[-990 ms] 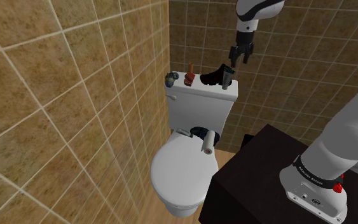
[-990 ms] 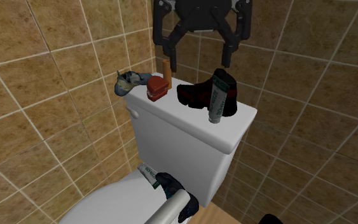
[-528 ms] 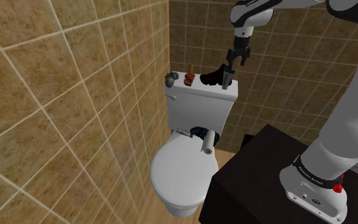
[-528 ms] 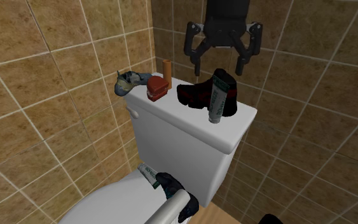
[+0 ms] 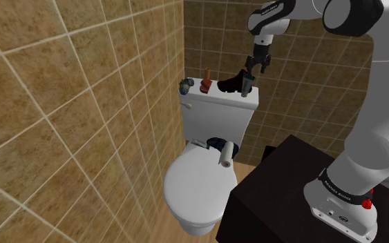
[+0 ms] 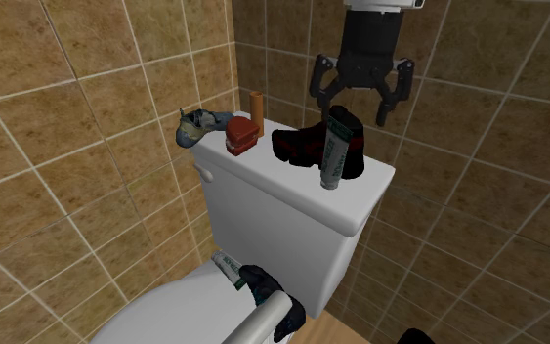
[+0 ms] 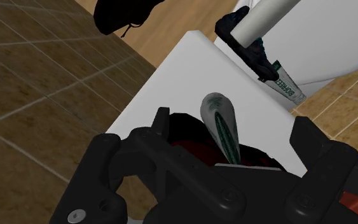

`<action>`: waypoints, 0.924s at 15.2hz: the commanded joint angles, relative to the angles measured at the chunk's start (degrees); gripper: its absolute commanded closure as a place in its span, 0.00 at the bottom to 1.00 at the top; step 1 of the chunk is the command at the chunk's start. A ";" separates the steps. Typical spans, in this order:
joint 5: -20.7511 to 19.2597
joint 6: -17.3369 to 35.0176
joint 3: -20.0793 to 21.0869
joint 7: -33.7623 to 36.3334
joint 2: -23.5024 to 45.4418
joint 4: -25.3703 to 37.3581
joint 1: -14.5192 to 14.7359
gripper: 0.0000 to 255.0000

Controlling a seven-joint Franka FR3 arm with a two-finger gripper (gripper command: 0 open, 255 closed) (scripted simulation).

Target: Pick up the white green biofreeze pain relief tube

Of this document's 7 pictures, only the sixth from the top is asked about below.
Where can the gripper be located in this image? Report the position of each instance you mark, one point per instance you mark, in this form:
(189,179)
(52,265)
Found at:
(369,43)

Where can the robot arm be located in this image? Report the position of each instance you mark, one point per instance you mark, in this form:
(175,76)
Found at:
(379,4)

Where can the orange cylinder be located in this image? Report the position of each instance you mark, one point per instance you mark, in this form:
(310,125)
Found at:
(257,112)

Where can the black blue shoe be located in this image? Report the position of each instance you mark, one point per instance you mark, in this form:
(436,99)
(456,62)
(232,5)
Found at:
(261,283)

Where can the white green toothpaste tube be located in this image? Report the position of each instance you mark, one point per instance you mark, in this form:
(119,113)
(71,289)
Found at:
(229,271)
(334,157)

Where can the grey blue shoe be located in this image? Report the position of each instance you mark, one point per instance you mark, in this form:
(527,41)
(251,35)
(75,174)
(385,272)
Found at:
(196,126)

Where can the black red boot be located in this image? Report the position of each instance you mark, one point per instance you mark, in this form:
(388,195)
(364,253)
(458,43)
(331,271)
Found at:
(303,143)

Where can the white toilet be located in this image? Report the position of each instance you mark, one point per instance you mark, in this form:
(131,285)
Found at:
(274,214)

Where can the grey white roll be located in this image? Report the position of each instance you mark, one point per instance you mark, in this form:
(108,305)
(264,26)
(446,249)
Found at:
(260,319)

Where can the black rounded object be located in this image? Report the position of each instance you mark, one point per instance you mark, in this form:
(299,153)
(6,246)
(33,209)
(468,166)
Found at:
(415,337)

